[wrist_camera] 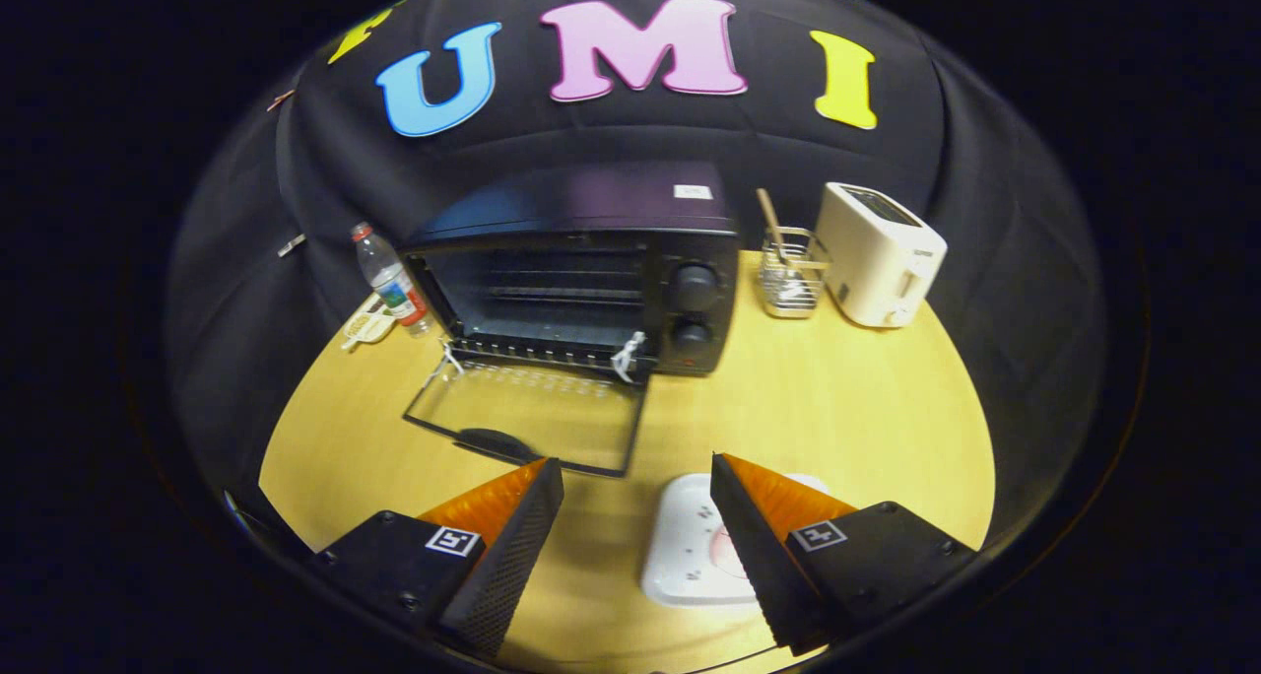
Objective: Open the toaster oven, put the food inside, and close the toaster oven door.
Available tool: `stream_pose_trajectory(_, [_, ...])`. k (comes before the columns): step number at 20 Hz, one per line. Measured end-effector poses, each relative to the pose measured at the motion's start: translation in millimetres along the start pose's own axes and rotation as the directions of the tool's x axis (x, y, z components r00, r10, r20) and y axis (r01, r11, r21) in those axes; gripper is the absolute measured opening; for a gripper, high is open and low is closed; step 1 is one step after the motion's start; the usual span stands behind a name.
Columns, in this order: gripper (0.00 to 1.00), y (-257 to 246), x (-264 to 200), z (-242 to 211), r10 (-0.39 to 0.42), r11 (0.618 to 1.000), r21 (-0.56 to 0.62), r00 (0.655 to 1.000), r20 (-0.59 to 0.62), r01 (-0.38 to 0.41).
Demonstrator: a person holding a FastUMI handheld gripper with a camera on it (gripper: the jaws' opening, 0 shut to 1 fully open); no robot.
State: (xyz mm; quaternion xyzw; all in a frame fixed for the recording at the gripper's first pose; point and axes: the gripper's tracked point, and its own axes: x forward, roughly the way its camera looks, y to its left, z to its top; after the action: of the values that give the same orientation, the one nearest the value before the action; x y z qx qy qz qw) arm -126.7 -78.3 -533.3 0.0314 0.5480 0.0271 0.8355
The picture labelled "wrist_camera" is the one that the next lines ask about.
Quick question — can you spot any wooden utensil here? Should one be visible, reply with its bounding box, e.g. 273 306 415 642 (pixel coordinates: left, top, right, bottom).
755 188 791 266

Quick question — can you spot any small snack dish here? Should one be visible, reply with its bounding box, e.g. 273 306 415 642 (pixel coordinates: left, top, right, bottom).
340 294 398 353

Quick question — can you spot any pink ham slice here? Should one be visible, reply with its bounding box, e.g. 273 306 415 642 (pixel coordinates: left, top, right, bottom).
709 522 752 578

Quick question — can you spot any white string tie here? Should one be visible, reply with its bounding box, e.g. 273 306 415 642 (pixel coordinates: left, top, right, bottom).
424 339 466 387
611 331 648 383

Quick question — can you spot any plastic water bottle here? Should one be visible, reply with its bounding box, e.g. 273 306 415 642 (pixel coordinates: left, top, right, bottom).
352 222 435 339

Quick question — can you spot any white square plate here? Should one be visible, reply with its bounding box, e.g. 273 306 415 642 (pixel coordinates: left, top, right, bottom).
642 473 830 608

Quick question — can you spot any black backdrop cloth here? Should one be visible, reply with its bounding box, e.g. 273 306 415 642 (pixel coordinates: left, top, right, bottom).
167 0 1106 527

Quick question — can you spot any white bread toaster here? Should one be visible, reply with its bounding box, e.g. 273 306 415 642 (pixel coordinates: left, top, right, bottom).
816 182 949 329

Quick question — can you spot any wire utensil holder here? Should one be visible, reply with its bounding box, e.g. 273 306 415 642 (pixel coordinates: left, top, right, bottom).
758 227 831 319

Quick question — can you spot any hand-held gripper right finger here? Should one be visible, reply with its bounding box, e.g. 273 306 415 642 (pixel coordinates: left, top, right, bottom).
710 452 979 656

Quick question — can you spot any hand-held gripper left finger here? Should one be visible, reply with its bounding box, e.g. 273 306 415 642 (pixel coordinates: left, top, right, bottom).
313 458 565 659

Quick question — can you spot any black toaster oven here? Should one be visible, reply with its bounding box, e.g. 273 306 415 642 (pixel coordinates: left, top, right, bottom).
402 162 742 479

